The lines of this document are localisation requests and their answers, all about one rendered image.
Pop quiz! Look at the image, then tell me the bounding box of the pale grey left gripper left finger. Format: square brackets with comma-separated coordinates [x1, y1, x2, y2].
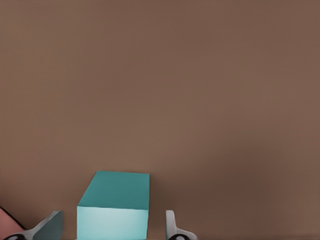
[0, 209, 64, 240]

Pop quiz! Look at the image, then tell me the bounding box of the blue cube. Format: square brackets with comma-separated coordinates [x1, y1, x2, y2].
[76, 170, 151, 240]

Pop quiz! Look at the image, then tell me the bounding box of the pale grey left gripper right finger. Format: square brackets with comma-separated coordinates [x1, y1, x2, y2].
[165, 209, 198, 240]

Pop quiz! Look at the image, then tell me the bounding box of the pink block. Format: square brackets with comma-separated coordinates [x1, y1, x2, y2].
[0, 206, 27, 240]

